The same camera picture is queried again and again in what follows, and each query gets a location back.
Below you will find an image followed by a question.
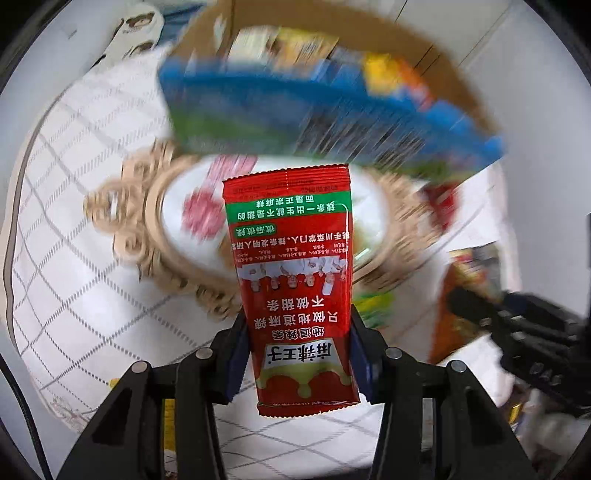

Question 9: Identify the yellow biscuit packet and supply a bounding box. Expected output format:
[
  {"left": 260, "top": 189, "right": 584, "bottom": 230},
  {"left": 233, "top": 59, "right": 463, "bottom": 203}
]
[{"left": 364, "top": 52, "right": 431, "bottom": 103}]

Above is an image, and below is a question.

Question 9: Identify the cardboard box blue print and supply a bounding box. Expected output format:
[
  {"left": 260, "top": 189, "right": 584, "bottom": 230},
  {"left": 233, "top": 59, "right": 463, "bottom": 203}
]
[{"left": 157, "top": 0, "right": 506, "bottom": 181}]

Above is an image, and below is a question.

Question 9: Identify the black cable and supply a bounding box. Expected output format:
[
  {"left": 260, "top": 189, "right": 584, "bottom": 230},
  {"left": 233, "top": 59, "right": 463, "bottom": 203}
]
[{"left": 0, "top": 355, "right": 47, "bottom": 480}]

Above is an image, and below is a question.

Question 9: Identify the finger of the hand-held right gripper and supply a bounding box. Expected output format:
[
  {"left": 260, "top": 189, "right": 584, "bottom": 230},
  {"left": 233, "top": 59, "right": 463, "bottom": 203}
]
[
  {"left": 501, "top": 290, "right": 536, "bottom": 315},
  {"left": 447, "top": 287, "right": 505, "bottom": 332}
]

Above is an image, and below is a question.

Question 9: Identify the blue bed sheet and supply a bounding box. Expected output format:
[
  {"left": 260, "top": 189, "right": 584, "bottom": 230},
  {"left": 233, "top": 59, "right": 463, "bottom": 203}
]
[{"left": 157, "top": 2, "right": 208, "bottom": 26}]

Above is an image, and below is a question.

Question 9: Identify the small red snack packet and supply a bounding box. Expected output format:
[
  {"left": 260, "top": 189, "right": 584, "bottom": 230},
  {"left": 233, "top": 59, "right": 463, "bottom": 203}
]
[{"left": 422, "top": 184, "right": 463, "bottom": 234}]

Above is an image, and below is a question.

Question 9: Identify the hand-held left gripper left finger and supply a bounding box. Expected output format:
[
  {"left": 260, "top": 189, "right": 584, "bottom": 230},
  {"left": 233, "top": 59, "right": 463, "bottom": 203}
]
[{"left": 55, "top": 313, "right": 253, "bottom": 480}]

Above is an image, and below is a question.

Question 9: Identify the red snack packet green band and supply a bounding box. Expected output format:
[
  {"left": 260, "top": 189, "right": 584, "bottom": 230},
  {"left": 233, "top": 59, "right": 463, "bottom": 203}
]
[{"left": 222, "top": 162, "right": 362, "bottom": 418}]

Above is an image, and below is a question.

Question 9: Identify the white quilted blanket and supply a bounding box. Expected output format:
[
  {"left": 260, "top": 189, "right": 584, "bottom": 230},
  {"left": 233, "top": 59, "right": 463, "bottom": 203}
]
[{"left": 4, "top": 55, "right": 522, "bottom": 480}]

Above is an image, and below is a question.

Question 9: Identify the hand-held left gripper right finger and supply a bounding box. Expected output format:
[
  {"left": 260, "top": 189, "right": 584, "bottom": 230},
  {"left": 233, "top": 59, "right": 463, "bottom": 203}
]
[{"left": 350, "top": 309, "right": 539, "bottom": 480}]

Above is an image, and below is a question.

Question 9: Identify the plain orange snack packet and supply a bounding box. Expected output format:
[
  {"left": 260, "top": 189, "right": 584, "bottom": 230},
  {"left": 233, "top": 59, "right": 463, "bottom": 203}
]
[{"left": 428, "top": 272, "right": 468, "bottom": 366}]

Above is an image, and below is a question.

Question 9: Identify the bear print pillow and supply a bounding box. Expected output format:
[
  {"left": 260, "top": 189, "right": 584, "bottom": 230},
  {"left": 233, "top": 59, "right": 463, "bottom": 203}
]
[{"left": 88, "top": 9, "right": 164, "bottom": 70}]

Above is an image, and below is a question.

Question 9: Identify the black and yellow snack packet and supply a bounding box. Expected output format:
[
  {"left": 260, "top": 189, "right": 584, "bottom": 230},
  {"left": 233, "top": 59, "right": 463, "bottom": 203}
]
[{"left": 448, "top": 242, "right": 502, "bottom": 296}]

